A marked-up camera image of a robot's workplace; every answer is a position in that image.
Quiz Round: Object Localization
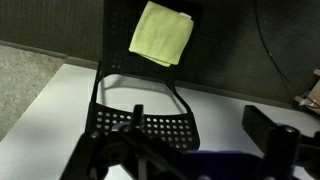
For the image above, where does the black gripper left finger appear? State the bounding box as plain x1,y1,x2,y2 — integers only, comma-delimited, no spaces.
59,104,188,180

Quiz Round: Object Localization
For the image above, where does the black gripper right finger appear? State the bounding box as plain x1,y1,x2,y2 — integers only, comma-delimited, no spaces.
241,104,320,180

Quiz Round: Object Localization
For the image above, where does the wooden furniture piece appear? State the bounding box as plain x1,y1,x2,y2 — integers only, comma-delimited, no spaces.
293,68,320,116

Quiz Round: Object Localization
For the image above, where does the yellow-green folded cloth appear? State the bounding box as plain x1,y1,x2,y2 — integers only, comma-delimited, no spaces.
128,0,195,68

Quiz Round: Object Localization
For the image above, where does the thin black wall cable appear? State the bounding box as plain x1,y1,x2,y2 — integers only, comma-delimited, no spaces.
253,0,294,98

